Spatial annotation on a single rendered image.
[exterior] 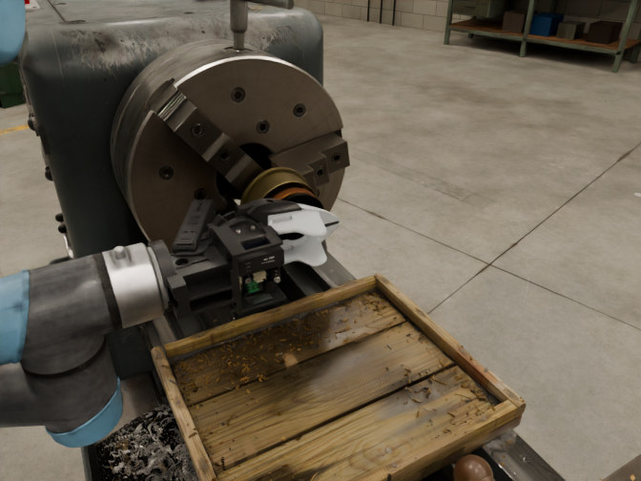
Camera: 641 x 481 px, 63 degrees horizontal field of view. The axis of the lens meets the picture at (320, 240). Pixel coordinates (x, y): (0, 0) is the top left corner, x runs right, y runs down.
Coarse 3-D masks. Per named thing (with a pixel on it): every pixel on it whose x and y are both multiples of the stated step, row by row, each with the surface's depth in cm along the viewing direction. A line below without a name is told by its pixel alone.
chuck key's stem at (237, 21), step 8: (232, 0) 64; (240, 0) 63; (232, 8) 64; (240, 8) 64; (232, 16) 64; (240, 16) 64; (232, 24) 65; (240, 24) 65; (240, 32) 65; (240, 40) 66; (240, 48) 66
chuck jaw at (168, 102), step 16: (160, 96) 63; (176, 96) 62; (160, 112) 62; (176, 112) 62; (192, 112) 59; (176, 128) 59; (192, 128) 60; (208, 128) 61; (192, 144) 61; (208, 144) 62; (224, 144) 61; (208, 160) 61; (224, 160) 62; (240, 160) 62; (224, 176) 63; (240, 176) 61; (256, 176) 62
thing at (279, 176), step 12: (276, 168) 62; (288, 168) 63; (252, 180) 62; (264, 180) 61; (276, 180) 61; (288, 180) 60; (300, 180) 62; (252, 192) 61; (264, 192) 60; (276, 192) 60; (288, 192) 59; (300, 192) 59; (312, 192) 62; (240, 204) 62; (312, 204) 60
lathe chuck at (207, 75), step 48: (144, 96) 64; (192, 96) 62; (240, 96) 66; (288, 96) 69; (144, 144) 62; (240, 144) 68; (288, 144) 72; (144, 192) 65; (192, 192) 68; (240, 192) 77; (336, 192) 80
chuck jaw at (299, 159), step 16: (304, 144) 73; (320, 144) 72; (336, 144) 71; (272, 160) 70; (288, 160) 69; (304, 160) 69; (320, 160) 68; (336, 160) 72; (304, 176) 66; (320, 176) 70
